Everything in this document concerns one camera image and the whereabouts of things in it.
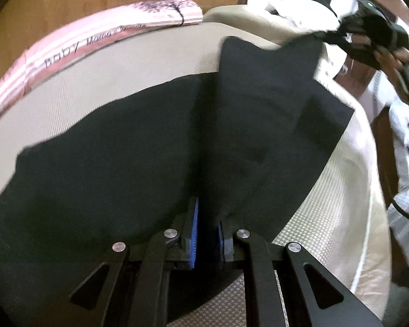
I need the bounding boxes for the black pants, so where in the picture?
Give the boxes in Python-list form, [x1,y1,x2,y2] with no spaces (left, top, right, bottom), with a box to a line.
[0,35,352,310]

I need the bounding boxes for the grey striped cloth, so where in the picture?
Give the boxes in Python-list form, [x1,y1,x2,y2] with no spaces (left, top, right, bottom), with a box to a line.
[368,71,409,265]

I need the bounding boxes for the person's right hand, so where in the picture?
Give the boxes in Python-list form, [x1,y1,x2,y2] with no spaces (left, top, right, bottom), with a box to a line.
[375,47,409,91]

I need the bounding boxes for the pink striped baby blanket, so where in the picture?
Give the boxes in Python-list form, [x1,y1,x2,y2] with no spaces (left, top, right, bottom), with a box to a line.
[0,0,203,117]

